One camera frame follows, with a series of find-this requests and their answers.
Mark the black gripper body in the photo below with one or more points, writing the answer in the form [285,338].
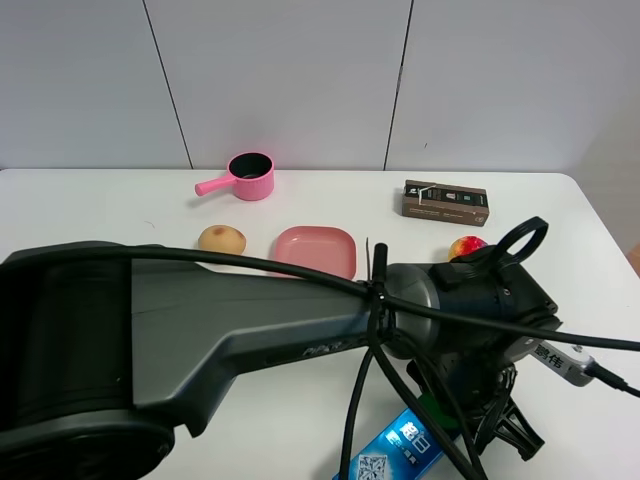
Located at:
[475,389]

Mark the Darlie toothpaste box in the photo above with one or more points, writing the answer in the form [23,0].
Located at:
[404,450]

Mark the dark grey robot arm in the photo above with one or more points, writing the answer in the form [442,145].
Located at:
[107,349]

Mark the rainbow spiky ball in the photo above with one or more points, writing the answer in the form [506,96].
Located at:
[465,245]

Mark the brown cardboard box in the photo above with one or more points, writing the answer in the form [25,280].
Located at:
[445,203]

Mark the pink square plate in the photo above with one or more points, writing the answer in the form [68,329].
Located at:
[327,249]

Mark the brown potato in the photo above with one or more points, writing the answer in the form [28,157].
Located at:
[222,239]

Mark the pink toy saucepan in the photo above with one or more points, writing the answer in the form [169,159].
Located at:
[250,176]

